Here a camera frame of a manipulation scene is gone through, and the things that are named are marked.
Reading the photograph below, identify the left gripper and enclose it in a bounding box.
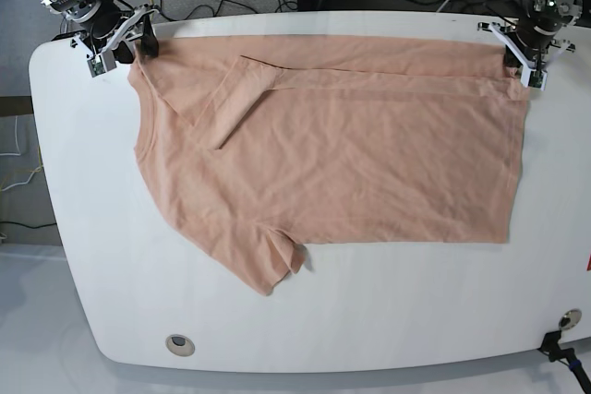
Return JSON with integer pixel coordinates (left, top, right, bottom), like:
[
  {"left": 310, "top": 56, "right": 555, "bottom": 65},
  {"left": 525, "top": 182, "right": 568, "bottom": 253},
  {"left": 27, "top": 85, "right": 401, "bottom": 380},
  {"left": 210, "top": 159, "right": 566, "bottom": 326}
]
[{"left": 477, "top": 21, "right": 576, "bottom": 77}]

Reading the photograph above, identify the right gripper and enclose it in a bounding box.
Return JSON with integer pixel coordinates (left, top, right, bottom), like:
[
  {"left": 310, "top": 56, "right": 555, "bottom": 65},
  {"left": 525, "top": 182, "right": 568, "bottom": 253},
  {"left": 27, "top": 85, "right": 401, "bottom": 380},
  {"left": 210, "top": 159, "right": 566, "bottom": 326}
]
[{"left": 68, "top": 0, "right": 160, "bottom": 64}]

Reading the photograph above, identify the peach pink T-shirt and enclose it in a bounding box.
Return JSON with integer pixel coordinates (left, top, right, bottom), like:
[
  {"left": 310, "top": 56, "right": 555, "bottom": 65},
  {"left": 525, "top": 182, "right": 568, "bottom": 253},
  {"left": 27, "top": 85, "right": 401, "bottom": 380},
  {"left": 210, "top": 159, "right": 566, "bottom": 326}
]
[{"left": 128, "top": 35, "right": 529, "bottom": 295}]

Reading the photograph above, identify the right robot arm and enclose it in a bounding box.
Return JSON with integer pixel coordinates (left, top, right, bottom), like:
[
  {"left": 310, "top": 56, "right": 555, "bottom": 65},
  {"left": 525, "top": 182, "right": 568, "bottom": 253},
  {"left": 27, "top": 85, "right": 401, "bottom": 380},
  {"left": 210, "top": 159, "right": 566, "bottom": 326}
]
[{"left": 41, "top": 0, "right": 159, "bottom": 77}]

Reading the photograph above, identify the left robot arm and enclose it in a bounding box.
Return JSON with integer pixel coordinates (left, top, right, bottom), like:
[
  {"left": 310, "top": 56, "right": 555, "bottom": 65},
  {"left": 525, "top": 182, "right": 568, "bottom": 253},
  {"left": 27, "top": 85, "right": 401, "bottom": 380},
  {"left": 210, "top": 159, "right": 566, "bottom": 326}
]
[{"left": 477, "top": 0, "right": 590, "bottom": 90}]

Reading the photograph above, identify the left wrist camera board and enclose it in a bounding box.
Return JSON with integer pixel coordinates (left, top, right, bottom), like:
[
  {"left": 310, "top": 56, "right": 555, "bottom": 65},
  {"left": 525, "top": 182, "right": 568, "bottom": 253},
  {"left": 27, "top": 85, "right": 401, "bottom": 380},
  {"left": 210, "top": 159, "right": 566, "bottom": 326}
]
[{"left": 520, "top": 66, "right": 548, "bottom": 90}]

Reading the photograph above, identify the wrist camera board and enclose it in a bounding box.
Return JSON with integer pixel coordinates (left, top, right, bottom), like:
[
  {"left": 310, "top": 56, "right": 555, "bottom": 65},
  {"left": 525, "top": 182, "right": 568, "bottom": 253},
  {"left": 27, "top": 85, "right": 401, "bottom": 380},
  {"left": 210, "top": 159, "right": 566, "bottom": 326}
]
[
  {"left": 520, "top": 66, "right": 548, "bottom": 90},
  {"left": 87, "top": 51, "right": 116, "bottom": 78}
]

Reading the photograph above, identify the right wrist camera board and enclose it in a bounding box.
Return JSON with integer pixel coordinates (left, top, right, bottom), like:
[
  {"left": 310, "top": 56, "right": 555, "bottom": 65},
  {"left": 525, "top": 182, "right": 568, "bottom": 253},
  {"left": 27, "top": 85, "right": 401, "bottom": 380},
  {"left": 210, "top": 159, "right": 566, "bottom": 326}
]
[{"left": 87, "top": 51, "right": 116, "bottom": 78}]

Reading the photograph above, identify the right table cable grommet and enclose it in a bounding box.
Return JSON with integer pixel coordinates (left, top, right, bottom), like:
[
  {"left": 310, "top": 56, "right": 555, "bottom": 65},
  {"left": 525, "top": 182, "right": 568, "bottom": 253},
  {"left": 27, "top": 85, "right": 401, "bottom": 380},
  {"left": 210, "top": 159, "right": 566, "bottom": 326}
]
[{"left": 559, "top": 308, "right": 582, "bottom": 330}]

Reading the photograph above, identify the table cable grommet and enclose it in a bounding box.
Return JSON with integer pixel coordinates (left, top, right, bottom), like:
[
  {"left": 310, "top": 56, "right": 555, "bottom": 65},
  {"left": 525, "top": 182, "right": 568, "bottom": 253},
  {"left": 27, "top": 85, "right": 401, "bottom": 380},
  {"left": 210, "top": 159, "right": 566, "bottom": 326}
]
[
  {"left": 165, "top": 335, "right": 195, "bottom": 357},
  {"left": 559, "top": 308, "right": 582, "bottom": 330}
]

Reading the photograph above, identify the black clamp with cable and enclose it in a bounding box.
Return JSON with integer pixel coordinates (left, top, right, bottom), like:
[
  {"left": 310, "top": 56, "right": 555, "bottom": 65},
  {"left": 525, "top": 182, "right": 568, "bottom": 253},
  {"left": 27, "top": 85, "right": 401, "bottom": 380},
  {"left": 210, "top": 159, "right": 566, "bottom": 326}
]
[{"left": 538, "top": 330, "right": 591, "bottom": 394}]

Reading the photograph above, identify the left table cable grommet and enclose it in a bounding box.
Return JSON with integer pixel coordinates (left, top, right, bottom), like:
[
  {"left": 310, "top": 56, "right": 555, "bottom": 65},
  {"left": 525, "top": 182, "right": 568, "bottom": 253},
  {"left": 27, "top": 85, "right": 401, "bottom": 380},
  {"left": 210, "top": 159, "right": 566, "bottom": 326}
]
[{"left": 165, "top": 335, "right": 195, "bottom": 357}]

